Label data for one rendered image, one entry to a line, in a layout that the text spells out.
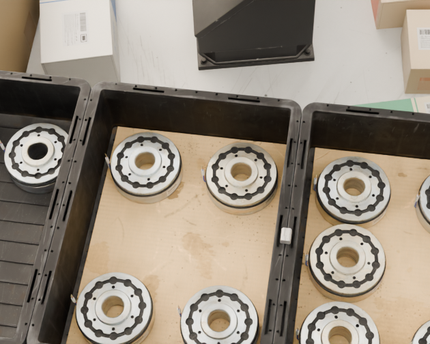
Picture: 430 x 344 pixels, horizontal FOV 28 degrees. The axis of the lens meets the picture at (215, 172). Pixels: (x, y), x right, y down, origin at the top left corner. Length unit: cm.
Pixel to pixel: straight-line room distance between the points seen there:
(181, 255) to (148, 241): 5
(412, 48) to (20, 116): 64
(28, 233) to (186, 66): 44
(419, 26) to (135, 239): 60
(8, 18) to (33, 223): 38
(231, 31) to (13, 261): 51
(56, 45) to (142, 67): 16
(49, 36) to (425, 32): 63
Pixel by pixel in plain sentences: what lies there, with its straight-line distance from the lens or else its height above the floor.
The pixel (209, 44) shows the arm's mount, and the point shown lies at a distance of 145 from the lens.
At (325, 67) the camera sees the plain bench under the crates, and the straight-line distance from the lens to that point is 151.
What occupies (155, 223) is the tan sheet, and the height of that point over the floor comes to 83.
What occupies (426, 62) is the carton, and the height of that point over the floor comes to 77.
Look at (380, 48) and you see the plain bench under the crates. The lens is 154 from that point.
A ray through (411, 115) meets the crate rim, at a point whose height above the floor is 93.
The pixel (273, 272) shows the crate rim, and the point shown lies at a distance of 108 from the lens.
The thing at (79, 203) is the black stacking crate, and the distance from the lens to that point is 118.
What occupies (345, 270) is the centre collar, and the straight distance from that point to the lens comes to 116.
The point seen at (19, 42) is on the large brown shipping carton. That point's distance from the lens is 152.
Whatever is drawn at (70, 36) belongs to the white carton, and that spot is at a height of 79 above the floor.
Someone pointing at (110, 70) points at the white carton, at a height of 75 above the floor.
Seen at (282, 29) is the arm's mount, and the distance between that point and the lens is 144.
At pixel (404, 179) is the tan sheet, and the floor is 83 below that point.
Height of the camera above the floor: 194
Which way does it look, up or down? 62 degrees down
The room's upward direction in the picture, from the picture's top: 7 degrees counter-clockwise
